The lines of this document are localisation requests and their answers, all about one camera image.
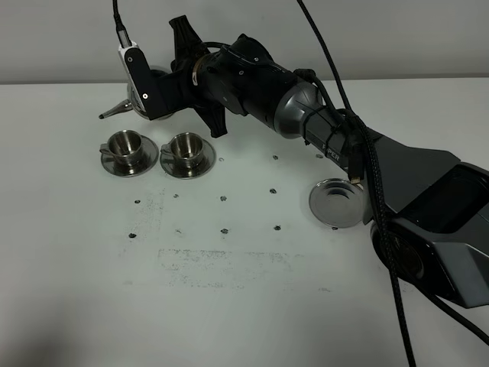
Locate right steel saucer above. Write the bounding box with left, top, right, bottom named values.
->
left=160, top=139, right=216, bottom=180

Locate steel teacup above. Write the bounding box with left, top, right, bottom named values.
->
left=160, top=132, right=204, bottom=169
left=99, top=130, right=144, bottom=167

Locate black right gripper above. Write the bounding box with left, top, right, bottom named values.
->
left=169, top=15, right=228, bottom=138

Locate steel teapot base plate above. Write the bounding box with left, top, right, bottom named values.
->
left=309, top=178, right=364, bottom=229

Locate left steel saucer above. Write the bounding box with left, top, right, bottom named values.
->
left=100, top=135, right=160, bottom=177

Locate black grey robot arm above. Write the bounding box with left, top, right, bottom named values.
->
left=170, top=16, right=488, bottom=308

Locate right steel teacup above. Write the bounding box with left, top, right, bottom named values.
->
left=160, top=132, right=204, bottom=169

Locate left steel teacup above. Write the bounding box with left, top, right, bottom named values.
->
left=99, top=130, right=144, bottom=167

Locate steel saucer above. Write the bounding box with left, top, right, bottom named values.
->
left=100, top=135, right=160, bottom=177
left=160, top=139, right=216, bottom=180

